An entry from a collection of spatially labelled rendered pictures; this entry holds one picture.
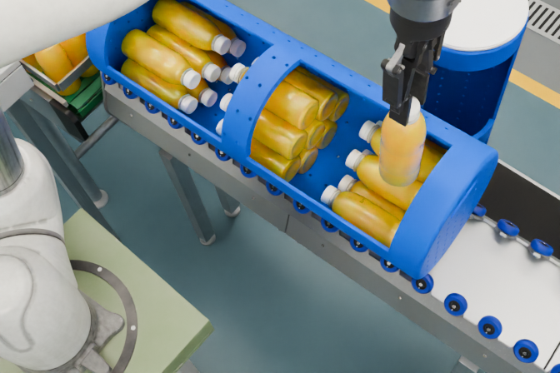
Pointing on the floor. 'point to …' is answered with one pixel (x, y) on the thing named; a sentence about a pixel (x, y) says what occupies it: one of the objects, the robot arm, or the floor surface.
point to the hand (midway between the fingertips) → (408, 96)
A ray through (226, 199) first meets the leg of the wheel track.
